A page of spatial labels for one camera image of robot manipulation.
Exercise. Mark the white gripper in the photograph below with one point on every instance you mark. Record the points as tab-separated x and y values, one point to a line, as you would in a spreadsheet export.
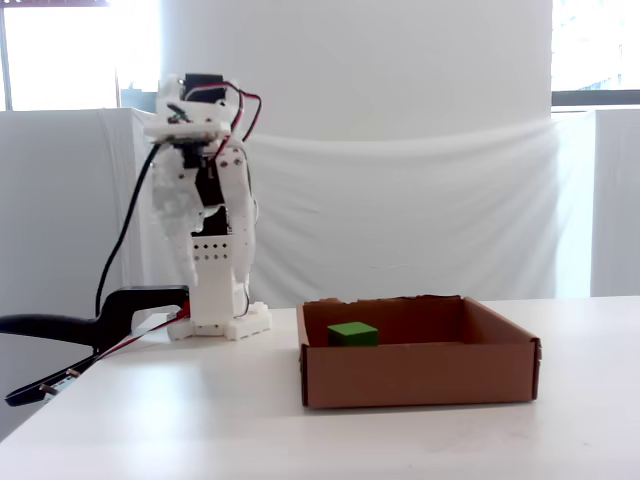
170	200

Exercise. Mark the green wooden cube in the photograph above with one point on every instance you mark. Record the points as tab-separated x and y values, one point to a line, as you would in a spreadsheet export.
352	334

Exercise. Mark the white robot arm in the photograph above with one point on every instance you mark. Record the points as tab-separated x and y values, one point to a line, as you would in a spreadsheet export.
215	300

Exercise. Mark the brown cardboard box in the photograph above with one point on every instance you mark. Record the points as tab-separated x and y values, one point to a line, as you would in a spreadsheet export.
420	372

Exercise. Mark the black table clamp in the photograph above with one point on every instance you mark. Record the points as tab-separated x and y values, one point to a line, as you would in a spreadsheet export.
125	300

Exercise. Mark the white backdrop cloth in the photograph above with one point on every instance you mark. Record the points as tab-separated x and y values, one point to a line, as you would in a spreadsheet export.
400	200

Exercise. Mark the bright wide window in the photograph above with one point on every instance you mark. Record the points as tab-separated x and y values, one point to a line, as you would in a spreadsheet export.
75	50

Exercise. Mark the dark circuit board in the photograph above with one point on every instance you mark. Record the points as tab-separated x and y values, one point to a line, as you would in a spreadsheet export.
52	387

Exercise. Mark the white side panel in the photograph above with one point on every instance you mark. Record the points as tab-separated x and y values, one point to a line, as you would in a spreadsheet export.
617	200

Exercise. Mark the bright narrow window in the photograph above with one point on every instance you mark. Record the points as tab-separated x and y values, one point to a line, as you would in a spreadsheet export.
595	45

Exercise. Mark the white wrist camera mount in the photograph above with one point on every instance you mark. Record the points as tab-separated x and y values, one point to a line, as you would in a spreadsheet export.
185	131

